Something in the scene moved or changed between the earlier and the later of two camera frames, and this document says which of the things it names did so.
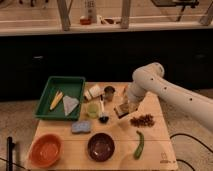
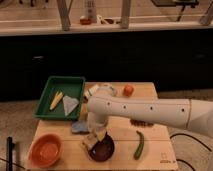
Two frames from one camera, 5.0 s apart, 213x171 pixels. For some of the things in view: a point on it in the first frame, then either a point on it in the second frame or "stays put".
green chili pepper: (140, 145) stays put
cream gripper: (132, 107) → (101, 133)
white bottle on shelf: (91, 6) stays put
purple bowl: (101, 147) stays put
